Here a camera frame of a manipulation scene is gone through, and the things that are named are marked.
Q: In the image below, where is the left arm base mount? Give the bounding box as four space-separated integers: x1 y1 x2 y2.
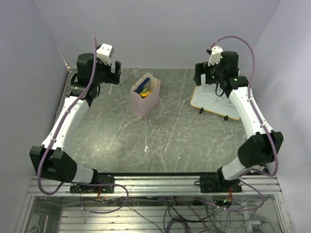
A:
69 173 115 194

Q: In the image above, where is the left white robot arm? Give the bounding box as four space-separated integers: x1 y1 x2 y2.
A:
30 53 121 193

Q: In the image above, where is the yellow M&M's packet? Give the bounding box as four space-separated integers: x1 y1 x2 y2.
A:
139 89 153 98

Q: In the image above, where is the blue Burts chips bag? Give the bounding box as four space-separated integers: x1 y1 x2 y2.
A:
134 78 150 94

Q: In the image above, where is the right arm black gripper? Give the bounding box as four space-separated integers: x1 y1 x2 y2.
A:
193 60 225 86

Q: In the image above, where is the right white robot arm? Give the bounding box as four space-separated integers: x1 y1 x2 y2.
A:
190 46 284 192

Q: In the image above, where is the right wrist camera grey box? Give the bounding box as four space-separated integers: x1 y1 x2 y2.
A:
207 45 223 67

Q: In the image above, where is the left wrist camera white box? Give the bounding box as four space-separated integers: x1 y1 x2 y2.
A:
96 43 114 66

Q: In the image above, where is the aluminium frame rail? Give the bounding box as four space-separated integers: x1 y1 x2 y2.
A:
27 175 282 197

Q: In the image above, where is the whiteboard with yellow frame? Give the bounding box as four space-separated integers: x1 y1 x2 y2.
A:
190 84 241 120

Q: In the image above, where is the white paper bag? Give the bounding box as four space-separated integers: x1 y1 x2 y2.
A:
129 67 161 118

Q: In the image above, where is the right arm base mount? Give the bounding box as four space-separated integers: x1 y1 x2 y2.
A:
195 168 242 193

